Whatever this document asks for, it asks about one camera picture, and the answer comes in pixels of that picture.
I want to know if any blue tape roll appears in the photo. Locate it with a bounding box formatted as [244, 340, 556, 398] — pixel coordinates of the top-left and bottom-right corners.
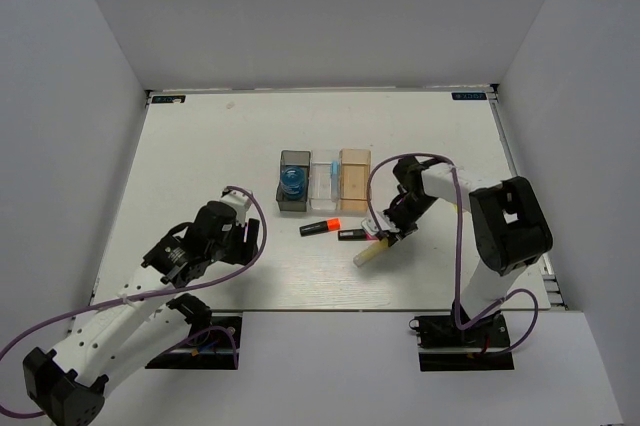
[280, 165, 307, 200]

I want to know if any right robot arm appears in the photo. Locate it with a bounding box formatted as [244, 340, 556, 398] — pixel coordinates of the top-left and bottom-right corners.
[368, 153, 553, 345]

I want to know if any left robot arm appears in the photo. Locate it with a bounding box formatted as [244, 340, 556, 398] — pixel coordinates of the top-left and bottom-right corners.
[23, 189, 260, 425]

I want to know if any pink capped black highlighter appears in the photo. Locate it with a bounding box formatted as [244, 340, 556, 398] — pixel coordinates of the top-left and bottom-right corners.
[338, 228, 375, 241]

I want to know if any orange capped black highlighter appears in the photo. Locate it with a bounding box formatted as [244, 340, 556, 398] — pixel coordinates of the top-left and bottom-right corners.
[299, 218, 341, 237]

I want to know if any amber plastic container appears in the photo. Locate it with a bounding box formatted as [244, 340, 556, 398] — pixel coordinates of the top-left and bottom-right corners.
[339, 148, 371, 214]

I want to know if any clear plastic container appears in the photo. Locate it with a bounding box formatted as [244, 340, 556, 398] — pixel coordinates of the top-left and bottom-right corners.
[309, 150, 340, 213]

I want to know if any right table label sticker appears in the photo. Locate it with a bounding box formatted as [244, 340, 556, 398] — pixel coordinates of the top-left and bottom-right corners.
[451, 91, 487, 101]

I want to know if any table label sticker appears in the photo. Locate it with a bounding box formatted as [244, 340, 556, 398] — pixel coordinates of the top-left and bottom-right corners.
[151, 95, 186, 104]
[451, 91, 487, 101]

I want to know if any dark grey plastic container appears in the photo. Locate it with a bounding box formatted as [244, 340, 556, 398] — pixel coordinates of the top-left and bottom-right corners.
[276, 150, 311, 213]

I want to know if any left table label sticker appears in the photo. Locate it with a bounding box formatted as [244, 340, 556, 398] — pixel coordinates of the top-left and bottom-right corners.
[151, 95, 186, 104]

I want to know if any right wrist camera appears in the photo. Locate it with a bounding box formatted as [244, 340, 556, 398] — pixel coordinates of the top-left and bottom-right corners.
[361, 211, 389, 237]

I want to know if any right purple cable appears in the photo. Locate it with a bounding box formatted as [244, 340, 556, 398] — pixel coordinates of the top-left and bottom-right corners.
[366, 153, 540, 353]

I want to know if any purple cable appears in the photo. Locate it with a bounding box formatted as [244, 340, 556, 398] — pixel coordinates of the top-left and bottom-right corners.
[0, 186, 268, 420]
[366, 153, 540, 353]

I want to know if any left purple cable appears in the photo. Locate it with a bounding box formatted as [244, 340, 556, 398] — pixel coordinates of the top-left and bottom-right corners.
[0, 186, 268, 420]

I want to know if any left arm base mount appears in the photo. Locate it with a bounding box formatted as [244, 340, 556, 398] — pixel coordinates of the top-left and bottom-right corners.
[145, 314, 243, 371]

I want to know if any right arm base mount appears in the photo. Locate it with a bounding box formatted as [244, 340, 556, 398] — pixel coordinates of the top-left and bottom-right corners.
[408, 314, 515, 372]

